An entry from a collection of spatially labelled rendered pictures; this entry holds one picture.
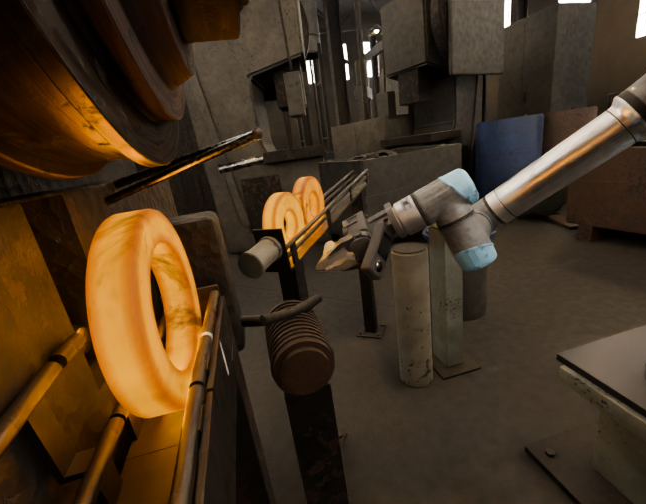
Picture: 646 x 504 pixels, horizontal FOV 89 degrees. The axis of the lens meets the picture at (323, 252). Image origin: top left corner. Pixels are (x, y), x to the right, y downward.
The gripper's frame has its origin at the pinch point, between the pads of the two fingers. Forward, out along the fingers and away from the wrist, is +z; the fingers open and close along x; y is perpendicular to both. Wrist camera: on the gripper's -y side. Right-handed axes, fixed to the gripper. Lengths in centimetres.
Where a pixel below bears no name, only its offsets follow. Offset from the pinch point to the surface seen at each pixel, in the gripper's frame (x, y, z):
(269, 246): 11.4, 1.8, 5.6
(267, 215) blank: 14.0, 9.1, 4.3
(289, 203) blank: 10.1, 15.3, 1.1
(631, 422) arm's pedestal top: -45, -32, -40
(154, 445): 29, -41, 1
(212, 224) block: 28.6, -10.8, 1.6
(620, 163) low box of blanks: -144, 115, -133
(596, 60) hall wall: -746, 1081, -689
